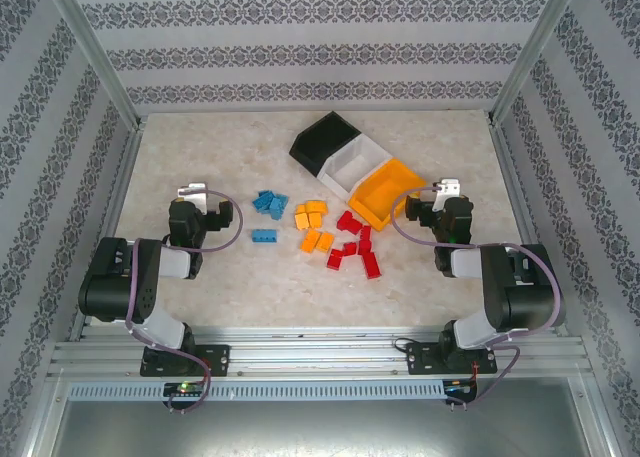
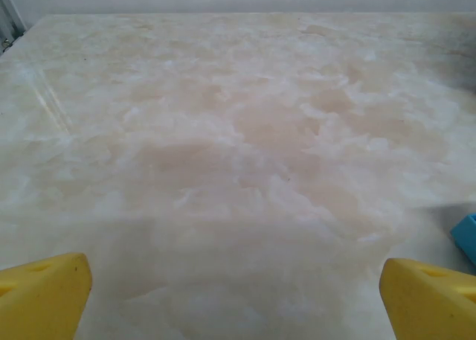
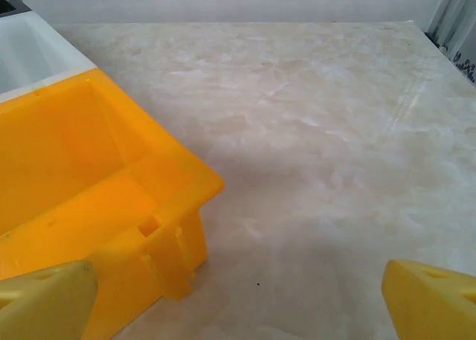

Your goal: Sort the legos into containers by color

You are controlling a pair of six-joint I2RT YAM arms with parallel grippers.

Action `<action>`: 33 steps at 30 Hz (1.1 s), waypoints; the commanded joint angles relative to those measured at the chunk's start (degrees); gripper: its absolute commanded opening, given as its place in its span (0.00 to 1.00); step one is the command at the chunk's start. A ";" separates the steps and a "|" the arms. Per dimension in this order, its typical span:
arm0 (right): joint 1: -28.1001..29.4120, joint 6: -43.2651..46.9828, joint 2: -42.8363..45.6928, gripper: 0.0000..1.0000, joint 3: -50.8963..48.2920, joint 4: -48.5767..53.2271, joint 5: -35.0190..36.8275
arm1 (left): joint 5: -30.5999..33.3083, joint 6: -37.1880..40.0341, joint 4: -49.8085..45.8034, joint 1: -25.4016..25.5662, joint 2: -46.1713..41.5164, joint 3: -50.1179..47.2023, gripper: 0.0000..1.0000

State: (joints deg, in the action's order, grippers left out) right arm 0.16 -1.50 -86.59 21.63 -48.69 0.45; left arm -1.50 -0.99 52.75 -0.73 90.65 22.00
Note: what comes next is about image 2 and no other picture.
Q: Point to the blue lego brick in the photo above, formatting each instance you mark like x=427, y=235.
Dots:
x=466, y=239

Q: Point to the aluminium frame post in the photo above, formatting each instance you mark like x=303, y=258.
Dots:
x=7, y=16

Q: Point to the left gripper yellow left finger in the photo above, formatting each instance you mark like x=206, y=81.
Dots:
x=41, y=303

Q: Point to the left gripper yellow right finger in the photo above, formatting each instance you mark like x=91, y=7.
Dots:
x=431, y=306

